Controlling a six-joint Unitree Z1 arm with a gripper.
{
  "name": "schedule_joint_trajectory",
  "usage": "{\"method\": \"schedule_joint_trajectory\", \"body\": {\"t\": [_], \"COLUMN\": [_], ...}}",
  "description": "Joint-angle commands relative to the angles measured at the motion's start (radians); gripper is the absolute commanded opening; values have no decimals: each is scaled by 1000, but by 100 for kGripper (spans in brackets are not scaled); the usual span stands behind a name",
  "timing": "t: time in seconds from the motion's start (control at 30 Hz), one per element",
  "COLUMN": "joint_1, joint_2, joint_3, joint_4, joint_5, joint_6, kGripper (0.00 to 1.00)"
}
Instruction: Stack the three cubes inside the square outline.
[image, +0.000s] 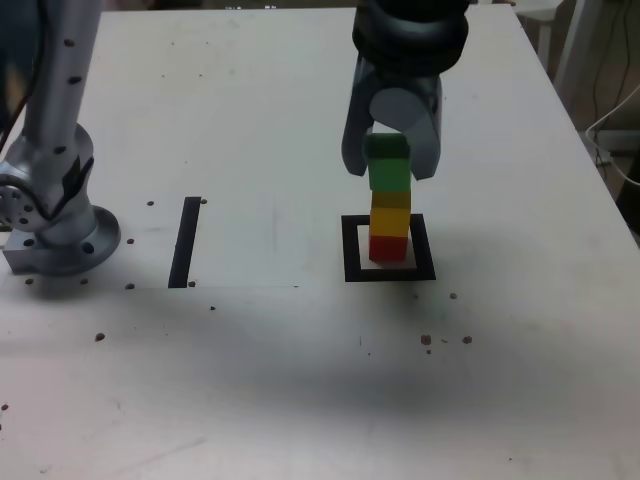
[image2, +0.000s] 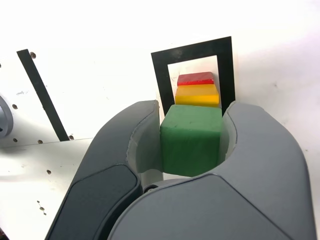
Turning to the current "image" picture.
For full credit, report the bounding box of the green cube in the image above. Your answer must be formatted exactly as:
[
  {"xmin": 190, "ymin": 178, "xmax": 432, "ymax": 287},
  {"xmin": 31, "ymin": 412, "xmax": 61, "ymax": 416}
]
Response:
[{"xmin": 364, "ymin": 133, "xmax": 412, "ymax": 192}]

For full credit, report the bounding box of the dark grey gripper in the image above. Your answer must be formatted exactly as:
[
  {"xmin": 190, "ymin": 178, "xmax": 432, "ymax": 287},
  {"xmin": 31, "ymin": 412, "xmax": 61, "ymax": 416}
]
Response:
[{"xmin": 340, "ymin": 53, "xmax": 445, "ymax": 183}]

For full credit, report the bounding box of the white cable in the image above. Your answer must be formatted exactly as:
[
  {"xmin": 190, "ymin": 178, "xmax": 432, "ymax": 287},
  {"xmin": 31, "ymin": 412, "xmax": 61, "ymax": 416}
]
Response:
[{"xmin": 583, "ymin": 83, "xmax": 640, "ymax": 187}]

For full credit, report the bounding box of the black tape strip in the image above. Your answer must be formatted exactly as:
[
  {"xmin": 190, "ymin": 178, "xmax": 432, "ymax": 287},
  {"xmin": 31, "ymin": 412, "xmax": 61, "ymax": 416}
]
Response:
[{"xmin": 168, "ymin": 196, "xmax": 202, "ymax": 290}]

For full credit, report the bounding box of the red cube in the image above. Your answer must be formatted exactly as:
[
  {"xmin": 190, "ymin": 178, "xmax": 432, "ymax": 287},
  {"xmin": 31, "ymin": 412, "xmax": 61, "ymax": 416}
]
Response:
[{"xmin": 368, "ymin": 234, "xmax": 407, "ymax": 264}]

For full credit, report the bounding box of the yellow cube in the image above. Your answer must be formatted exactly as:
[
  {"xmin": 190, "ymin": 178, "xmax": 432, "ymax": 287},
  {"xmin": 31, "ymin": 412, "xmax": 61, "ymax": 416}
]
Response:
[{"xmin": 368, "ymin": 189, "xmax": 412, "ymax": 239}]

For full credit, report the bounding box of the black tape square outline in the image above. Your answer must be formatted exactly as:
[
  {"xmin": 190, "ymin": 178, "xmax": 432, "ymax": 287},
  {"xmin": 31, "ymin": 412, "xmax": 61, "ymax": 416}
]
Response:
[{"xmin": 341, "ymin": 213, "xmax": 437, "ymax": 283}]

